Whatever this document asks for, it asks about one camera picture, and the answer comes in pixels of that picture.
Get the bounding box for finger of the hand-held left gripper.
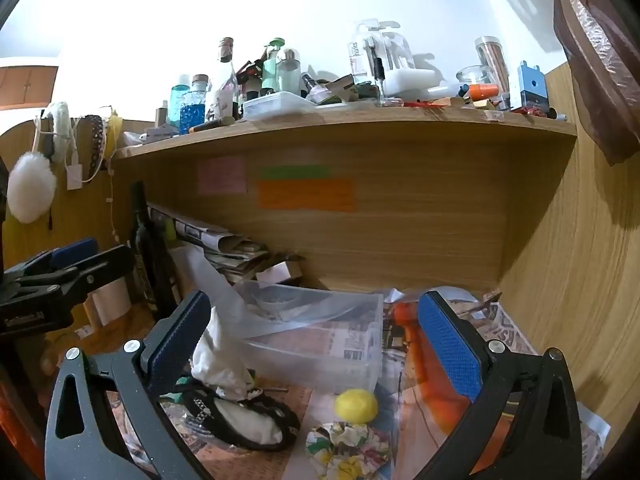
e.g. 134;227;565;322
30;244;137;311
6;237;99;286

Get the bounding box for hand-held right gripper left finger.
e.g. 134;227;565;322
44;289;213;480

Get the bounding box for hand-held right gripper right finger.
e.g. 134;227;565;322
415;290;586;480

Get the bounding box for yellow foam ball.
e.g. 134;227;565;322
334;389;379;423

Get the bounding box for clear plastic container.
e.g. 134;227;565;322
235;280;385;393

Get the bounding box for floral fabric scrunchie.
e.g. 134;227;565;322
305;422;393;478

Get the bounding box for white paper receipt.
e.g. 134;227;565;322
92;280;132;326

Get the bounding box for dark wine bottle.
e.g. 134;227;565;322
129;180;178;321

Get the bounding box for white cloth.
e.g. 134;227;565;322
192;305;256;401

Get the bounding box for orange plastic item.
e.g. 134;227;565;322
392;302;481;433

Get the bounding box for clear plastic bag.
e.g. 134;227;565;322
182;245;381;341

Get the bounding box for white fluffy pom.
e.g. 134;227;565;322
7;152;57;223

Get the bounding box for pile of papers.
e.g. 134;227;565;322
145;202;306;291

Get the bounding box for black patterned headband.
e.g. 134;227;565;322
87;115;107;181

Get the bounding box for small white cardboard box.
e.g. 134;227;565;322
257;260;304;284

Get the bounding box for yellow headband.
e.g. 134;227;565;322
106;114;124;161

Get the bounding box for white fluffy headband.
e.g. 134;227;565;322
47;101;72;163

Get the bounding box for pink sticky note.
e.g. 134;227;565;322
197;156;247;196

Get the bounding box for brown pen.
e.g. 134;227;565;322
189;116;236;135

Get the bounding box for wooden cabinet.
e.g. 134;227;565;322
0;57;60;111

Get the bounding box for teal liquid plastic bottle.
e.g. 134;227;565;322
170;74;193;126

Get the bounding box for blue textured glass bottle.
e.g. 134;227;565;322
180;74;210;133

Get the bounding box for orange sticky note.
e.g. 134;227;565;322
256;179;357;212

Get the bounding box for green sticky note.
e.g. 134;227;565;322
260;165;331;180

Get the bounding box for clear illustrated label bottle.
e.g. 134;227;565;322
207;36;240;121

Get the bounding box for clear lidded plastic box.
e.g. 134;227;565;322
241;91;317;121

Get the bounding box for wooden shelf board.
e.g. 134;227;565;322
112;105;578;161

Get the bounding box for mint green pump bottle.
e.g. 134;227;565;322
262;37;286;93

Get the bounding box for silver cap glass bottle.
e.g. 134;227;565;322
275;48;302;96

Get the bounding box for white plastic box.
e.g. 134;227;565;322
382;67;443;101

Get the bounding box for round glass jar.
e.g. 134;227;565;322
456;65;496;96

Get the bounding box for blue plastic block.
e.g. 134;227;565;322
517;61;546;108

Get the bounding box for tall jar copper contents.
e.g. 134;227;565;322
474;36;511;108

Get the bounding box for clear blister pack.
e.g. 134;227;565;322
347;20;416;98

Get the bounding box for brown curtain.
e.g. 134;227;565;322
470;0;640;166

